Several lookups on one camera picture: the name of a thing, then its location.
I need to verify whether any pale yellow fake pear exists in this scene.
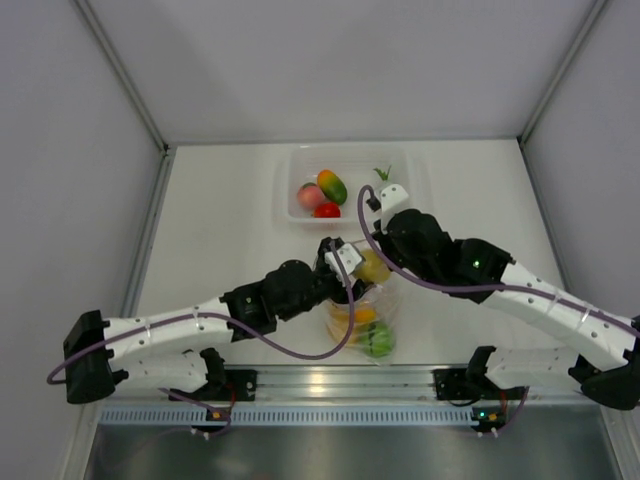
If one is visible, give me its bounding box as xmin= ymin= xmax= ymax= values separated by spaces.
xmin=354 ymin=249 xmax=391 ymax=284

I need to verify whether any clear zip top bag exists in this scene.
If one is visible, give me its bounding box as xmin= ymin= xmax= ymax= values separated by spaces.
xmin=345 ymin=239 xmax=401 ymax=364

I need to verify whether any red fake apple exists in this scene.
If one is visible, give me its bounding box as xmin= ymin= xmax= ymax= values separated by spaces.
xmin=313 ymin=202 xmax=341 ymax=219

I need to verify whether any pink fake peach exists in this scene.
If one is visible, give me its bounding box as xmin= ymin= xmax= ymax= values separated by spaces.
xmin=297 ymin=183 xmax=325 ymax=210

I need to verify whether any green fake avocado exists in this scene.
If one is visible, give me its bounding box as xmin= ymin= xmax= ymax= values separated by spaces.
xmin=316 ymin=169 xmax=348 ymax=206

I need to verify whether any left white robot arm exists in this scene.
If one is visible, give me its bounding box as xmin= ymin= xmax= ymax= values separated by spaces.
xmin=54 ymin=260 xmax=368 ymax=405

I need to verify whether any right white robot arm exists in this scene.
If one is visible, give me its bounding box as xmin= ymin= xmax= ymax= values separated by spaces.
xmin=374 ymin=209 xmax=639 ymax=411

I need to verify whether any orange fake fruit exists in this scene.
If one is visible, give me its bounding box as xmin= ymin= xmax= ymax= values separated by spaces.
xmin=329 ymin=308 xmax=378 ymax=325

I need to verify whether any clear plastic perforated bin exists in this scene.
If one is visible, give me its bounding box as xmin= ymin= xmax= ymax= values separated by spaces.
xmin=273 ymin=142 xmax=433 ymax=230

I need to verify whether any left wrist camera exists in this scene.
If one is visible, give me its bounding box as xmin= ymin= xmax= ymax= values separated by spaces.
xmin=321 ymin=243 xmax=365 ymax=278

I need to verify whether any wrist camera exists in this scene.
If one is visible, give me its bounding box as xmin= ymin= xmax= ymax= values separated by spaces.
xmin=321 ymin=243 xmax=365 ymax=278
xmin=366 ymin=183 xmax=410 ymax=230

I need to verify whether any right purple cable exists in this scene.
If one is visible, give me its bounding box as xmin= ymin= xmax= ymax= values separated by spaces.
xmin=356 ymin=184 xmax=640 ymax=334

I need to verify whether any purple cable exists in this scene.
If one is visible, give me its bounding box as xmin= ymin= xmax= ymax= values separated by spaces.
xmin=46 ymin=238 xmax=357 ymax=385
xmin=356 ymin=184 xmax=640 ymax=334

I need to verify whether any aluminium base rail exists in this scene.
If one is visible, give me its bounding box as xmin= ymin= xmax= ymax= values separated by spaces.
xmin=99 ymin=363 xmax=596 ymax=402

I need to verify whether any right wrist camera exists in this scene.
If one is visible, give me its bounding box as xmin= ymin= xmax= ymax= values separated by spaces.
xmin=366 ymin=183 xmax=410 ymax=230

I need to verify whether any white slotted cable duct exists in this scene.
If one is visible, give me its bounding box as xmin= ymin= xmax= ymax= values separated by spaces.
xmin=99 ymin=405 xmax=498 ymax=427

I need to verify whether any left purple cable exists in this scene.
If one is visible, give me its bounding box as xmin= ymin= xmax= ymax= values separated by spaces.
xmin=46 ymin=238 xmax=357 ymax=385

